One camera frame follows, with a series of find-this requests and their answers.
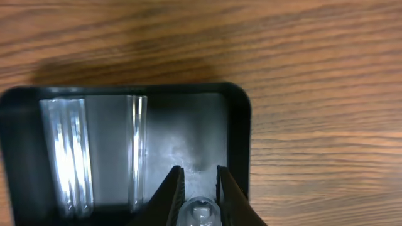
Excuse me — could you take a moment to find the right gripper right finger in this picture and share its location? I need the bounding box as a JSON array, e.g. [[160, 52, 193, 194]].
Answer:
[[215, 165, 268, 226]]

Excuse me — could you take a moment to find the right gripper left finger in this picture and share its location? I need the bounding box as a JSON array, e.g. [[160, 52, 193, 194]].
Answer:
[[127, 165, 186, 226]]

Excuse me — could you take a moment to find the clear test tube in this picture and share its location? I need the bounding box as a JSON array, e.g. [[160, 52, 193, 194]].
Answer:
[[175, 196, 222, 226], [39, 97, 95, 219], [126, 95, 148, 212]]

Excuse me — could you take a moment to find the black tray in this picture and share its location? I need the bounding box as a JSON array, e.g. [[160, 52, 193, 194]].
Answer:
[[0, 82, 252, 226]]

